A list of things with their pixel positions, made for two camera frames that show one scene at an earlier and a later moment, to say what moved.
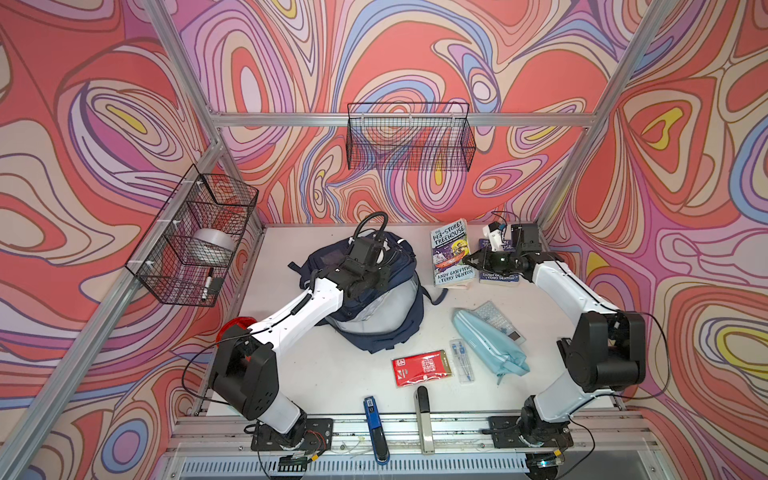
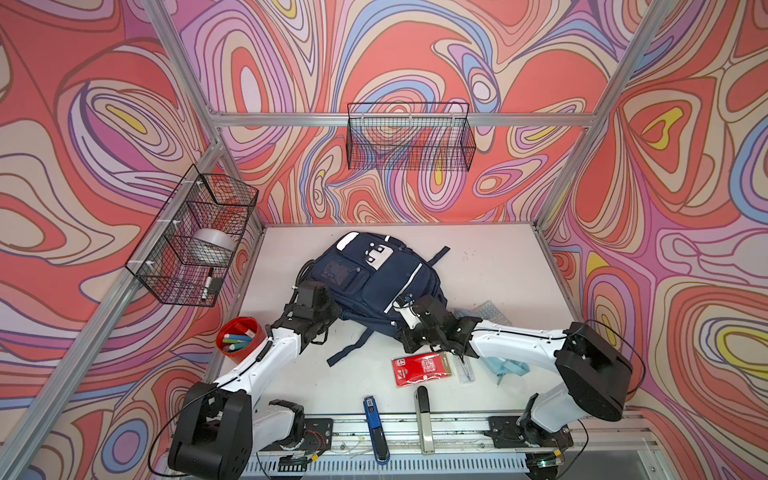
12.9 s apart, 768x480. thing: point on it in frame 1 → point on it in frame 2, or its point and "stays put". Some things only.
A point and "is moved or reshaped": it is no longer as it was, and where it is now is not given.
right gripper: (483, 258) → (403, 335)
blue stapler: (379, 442) stays put
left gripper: (383, 280) → (333, 307)
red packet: (421, 367) stays put
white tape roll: (210, 247) stays put
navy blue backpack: (391, 319) is moved or reshaped
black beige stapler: (425, 422) stays put
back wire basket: (410, 136) stays put
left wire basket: (186, 255) stays put
